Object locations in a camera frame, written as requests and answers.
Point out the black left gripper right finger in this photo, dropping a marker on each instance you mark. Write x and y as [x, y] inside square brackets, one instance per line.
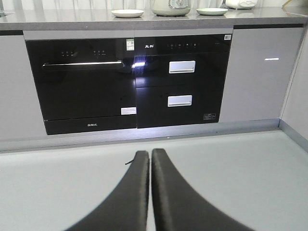
[178, 206]

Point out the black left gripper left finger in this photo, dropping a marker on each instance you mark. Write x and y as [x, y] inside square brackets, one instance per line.
[126, 207]

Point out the black drawer sterilizer cabinet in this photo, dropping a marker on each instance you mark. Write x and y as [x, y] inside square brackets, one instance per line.
[180, 79]

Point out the black built-in dishwasher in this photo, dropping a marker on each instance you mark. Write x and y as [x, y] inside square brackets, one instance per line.
[84, 85]

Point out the grey cabinet door left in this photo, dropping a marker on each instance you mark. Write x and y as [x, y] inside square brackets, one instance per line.
[20, 113]

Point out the grey cabinet door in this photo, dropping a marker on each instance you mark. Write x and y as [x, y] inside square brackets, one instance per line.
[259, 68]
[20, 113]

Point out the grey cabinet door right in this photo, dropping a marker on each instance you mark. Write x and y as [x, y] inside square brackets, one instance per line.
[259, 68]

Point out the cream white plate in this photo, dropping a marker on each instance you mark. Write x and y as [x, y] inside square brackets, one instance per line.
[127, 13]

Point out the light green plate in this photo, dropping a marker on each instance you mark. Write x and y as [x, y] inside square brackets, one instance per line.
[211, 11]

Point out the green electric cooking pot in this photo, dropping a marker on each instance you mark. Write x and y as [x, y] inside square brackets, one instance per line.
[170, 7]

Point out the white soy milk blender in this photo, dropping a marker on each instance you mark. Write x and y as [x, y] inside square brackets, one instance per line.
[241, 4]

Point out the white pleated curtain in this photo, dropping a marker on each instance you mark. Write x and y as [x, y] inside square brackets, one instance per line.
[11, 5]

